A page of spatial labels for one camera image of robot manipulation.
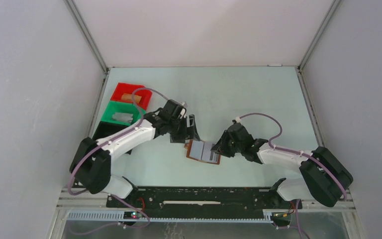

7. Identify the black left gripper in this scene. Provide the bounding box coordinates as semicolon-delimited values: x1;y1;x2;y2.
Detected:
168;115;199;144

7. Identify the brown leather card holder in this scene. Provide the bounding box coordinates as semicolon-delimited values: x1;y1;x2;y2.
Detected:
184;140;221;165

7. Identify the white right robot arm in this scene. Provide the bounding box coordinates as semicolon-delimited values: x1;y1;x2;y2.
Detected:
211;121;353;208

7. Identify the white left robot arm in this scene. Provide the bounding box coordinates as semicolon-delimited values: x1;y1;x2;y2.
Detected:
69;100;200;208

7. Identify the clear card in green bin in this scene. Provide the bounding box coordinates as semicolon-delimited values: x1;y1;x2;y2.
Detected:
111;112;134;125

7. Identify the orange card in red bin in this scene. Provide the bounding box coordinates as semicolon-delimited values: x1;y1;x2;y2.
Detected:
120;94;143;104

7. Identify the red plastic bin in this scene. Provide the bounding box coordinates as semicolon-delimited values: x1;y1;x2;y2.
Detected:
110;83;152;110

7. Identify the green plastic bin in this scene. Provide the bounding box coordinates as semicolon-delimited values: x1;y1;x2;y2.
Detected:
101;101;146;126

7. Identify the black plastic bin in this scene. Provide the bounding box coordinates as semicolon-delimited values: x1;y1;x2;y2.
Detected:
92;121;128;141

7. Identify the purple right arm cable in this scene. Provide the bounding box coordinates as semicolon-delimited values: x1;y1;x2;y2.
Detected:
235;113;348;239

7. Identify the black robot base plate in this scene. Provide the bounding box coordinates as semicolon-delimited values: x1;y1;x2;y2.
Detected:
125;186;296;220

